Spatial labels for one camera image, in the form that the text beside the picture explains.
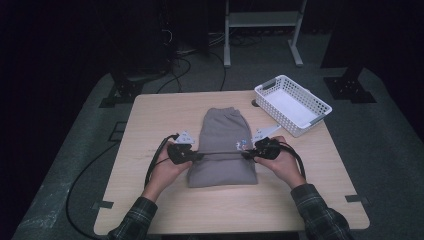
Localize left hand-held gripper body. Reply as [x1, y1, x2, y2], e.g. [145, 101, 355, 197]
[167, 130, 196, 165]

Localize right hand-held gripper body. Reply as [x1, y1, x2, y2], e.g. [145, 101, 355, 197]
[251, 124, 283, 161]

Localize grey pants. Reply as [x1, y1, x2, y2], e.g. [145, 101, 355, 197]
[186, 106, 259, 189]

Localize white plastic basket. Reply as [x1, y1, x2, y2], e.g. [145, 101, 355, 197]
[253, 74, 333, 138]

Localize person's right hand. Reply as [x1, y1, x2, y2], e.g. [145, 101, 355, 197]
[254, 135, 307, 190]

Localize person's left hand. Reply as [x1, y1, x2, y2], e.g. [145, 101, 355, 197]
[143, 141, 194, 203]

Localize black stand base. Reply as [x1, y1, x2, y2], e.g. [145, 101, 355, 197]
[323, 66, 378, 104]
[98, 74, 146, 109]

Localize grey tape strip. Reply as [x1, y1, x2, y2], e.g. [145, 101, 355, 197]
[91, 200, 115, 210]
[344, 194, 370, 205]

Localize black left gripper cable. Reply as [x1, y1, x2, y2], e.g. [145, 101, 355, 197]
[143, 133, 180, 188]

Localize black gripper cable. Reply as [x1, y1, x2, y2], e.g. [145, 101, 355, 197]
[143, 133, 180, 188]
[279, 141, 307, 179]

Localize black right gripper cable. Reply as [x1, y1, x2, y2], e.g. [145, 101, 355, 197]
[279, 141, 307, 179]

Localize tangle of black floor cables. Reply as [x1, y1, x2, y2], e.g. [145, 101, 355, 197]
[156, 29, 264, 94]

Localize black cable on floor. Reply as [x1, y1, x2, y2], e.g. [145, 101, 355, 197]
[65, 141, 121, 240]

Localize white metal stand frame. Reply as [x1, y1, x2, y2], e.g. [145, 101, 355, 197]
[223, 0, 308, 69]

